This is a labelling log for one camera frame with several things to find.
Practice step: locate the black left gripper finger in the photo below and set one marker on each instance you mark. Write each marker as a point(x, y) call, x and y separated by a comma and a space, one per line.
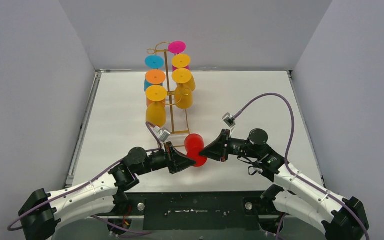
point(184, 164)
point(178, 156)

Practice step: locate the gold wire glass rack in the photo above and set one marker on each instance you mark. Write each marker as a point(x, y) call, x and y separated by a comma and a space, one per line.
point(161, 49)

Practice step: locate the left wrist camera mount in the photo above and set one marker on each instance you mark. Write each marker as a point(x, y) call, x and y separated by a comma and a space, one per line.
point(163, 135)

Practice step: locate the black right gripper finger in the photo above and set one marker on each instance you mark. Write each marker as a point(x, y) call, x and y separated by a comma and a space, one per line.
point(216, 156)
point(218, 145)

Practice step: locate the red wine glass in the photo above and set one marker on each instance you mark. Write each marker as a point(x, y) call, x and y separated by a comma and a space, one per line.
point(194, 144)

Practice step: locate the blue wine glass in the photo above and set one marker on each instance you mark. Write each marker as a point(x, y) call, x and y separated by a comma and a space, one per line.
point(155, 63)

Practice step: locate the yellow wine glass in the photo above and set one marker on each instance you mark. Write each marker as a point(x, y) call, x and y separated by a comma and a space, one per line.
point(181, 61)
point(156, 105)
point(183, 94)

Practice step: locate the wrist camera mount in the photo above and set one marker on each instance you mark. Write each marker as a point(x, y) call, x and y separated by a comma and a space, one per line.
point(163, 135)
point(230, 121)

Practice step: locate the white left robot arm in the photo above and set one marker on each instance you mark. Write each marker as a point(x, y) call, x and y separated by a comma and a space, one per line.
point(45, 212)

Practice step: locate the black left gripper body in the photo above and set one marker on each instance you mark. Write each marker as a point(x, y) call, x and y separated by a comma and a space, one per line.
point(170, 157)

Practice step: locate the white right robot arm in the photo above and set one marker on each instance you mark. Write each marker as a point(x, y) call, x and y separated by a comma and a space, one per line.
point(292, 192)

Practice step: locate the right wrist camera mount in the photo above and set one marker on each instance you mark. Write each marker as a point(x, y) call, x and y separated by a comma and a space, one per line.
point(230, 121)

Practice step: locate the orange wine glass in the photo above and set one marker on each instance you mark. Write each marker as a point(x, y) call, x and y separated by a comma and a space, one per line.
point(155, 77)

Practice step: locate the magenta wine glass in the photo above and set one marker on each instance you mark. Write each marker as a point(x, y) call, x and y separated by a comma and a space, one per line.
point(177, 47)

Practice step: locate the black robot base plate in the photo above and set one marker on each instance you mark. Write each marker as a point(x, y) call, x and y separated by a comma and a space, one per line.
point(244, 210)

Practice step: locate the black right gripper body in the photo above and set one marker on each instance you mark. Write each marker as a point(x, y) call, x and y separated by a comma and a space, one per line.
point(236, 146)

